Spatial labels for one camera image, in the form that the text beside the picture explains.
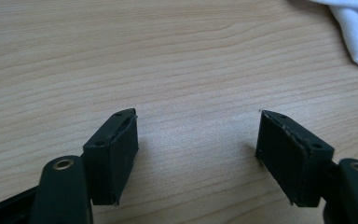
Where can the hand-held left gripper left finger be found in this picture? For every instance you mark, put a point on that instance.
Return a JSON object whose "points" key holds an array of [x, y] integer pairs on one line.
{"points": [[108, 161]]}

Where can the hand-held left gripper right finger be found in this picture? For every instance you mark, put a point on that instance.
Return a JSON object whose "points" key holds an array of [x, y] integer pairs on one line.
{"points": [[289, 161]]}

